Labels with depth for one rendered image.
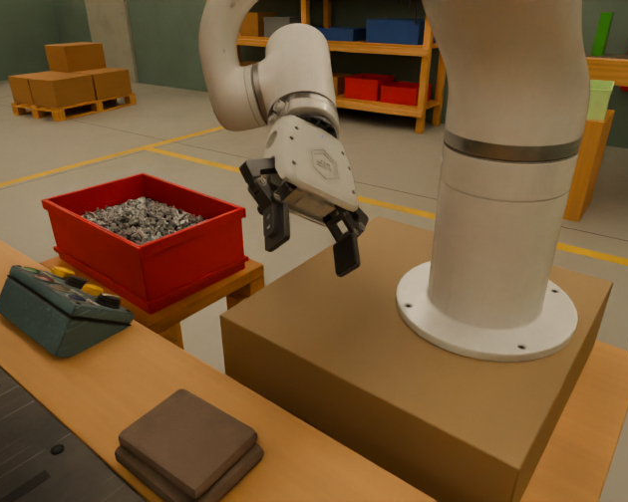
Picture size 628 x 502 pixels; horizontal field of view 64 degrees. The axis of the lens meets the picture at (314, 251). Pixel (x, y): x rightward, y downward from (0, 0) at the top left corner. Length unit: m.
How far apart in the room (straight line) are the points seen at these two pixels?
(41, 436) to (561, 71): 0.53
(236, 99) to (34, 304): 0.33
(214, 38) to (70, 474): 0.47
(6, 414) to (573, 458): 0.54
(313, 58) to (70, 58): 6.66
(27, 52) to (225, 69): 10.16
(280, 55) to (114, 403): 0.43
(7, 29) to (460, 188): 10.33
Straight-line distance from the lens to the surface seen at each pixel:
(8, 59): 10.63
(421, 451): 0.47
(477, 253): 0.50
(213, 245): 0.87
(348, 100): 5.82
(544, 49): 0.43
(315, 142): 0.56
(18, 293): 0.69
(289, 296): 0.59
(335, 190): 0.53
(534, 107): 0.45
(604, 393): 0.67
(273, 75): 0.63
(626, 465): 1.88
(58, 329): 0.61
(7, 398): 0.59
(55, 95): 6.58
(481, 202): 0.48
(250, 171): 0.50
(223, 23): 0.65
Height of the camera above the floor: 1.25
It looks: 27 degrees down
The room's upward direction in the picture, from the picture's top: straight up
